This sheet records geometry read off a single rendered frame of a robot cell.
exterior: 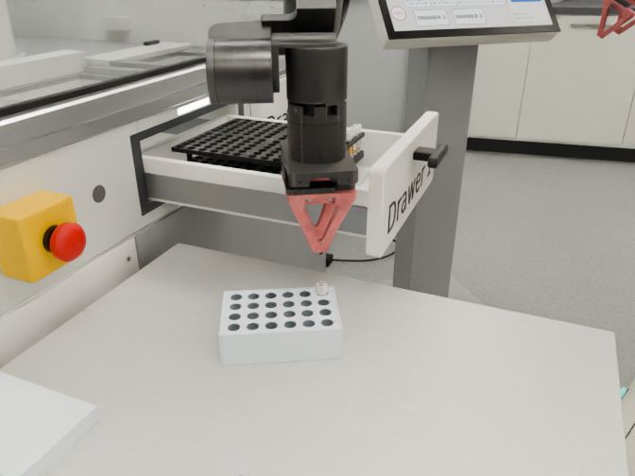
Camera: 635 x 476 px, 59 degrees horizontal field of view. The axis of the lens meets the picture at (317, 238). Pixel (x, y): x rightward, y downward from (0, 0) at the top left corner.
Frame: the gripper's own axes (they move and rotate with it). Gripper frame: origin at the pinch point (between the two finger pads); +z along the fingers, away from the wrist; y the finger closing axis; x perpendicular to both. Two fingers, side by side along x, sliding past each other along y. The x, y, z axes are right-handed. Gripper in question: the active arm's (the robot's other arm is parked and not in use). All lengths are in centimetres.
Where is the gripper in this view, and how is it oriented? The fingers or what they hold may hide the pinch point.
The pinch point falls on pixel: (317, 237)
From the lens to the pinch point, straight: 59.2
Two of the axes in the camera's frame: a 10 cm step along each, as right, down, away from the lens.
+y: 1.3, 4.4, -8.9
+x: 9.9, -0.6, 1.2
